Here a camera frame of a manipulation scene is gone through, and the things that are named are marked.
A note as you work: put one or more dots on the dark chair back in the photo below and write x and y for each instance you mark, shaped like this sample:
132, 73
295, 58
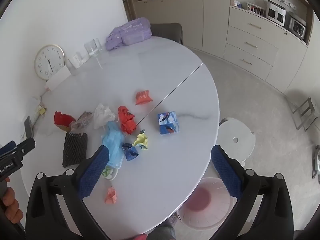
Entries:
166, 31

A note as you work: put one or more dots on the green paper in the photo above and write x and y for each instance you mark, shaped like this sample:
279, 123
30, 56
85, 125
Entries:
107, 173

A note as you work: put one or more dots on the small white jar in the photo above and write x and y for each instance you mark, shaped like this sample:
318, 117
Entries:
236, 3

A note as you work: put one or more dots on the silver toaster oven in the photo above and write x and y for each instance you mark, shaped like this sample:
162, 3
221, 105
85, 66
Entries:
297, 26

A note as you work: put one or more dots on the orange snack packet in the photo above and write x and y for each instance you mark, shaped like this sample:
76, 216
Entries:
143, 97

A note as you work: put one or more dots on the white cup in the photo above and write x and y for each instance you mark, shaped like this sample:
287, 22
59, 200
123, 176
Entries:
74, 61

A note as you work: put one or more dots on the blue face mask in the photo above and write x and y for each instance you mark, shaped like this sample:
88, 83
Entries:
112, 140

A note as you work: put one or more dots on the red paper cup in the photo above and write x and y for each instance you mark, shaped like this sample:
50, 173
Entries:
62, 120

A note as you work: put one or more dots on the yellow wrapper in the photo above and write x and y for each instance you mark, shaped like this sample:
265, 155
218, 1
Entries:
140, 140

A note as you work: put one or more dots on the blue printed carton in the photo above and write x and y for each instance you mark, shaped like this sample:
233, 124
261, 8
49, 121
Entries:
168, 122

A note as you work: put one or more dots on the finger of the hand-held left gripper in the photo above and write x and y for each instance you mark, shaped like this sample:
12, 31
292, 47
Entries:
25, 146
7, 147

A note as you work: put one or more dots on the white cardboard box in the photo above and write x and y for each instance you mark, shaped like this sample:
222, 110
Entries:
58, 78

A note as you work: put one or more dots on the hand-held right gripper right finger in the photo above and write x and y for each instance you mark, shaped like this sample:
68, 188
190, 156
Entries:
225, 172

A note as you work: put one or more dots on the grey floor appliance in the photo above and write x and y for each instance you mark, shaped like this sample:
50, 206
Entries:
316, 161

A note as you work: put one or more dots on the round white wall clock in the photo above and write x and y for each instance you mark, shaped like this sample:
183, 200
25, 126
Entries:
48, 62

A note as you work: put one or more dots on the person's leg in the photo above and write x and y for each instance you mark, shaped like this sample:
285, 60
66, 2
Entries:
162, 233

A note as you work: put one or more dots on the purple backpack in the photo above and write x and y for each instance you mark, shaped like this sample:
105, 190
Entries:
127, 32

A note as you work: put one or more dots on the blue wrapper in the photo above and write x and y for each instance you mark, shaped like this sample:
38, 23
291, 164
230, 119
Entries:
130, 153

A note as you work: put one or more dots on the red wrapper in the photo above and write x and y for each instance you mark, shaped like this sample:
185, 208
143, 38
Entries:
126, 120

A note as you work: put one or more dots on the beige drawer cabinet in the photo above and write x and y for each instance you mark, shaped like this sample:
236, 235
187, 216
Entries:
252, 45

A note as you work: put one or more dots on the person's left hand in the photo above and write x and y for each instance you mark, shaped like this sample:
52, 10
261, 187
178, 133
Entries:
11, 202

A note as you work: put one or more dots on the metal folding stool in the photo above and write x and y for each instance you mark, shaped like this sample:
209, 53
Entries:
303, 111

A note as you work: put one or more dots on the white spice rack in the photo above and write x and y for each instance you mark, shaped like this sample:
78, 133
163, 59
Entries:
255, 8

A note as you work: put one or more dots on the beige tall cabinet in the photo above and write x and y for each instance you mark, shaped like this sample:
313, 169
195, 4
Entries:
195, 12

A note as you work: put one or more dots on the translucent pink bin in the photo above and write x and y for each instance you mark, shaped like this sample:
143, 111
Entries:
202, 202

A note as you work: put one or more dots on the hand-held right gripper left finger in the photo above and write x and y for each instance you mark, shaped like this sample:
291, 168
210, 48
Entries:
95, 170

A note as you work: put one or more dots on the white round stool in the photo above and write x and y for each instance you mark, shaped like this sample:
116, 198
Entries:
236, 135

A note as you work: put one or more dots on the white plastic bag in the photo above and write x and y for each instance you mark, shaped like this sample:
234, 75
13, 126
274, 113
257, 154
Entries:
102, 115

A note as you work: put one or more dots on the pink paper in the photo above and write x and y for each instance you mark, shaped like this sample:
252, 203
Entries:
110, 195

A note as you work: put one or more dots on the black foam net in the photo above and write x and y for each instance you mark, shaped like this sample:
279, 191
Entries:
75, 150

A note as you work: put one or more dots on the black smartphone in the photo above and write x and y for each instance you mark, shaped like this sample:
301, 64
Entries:
28, 127

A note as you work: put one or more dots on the clear glass jar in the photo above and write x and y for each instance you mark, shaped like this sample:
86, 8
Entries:
92, 47

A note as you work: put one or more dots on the clear plastic wrapper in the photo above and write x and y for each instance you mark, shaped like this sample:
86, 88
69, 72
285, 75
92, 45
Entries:
82, 121

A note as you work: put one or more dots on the white countertop oven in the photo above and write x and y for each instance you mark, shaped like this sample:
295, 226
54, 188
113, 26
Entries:
275, 12

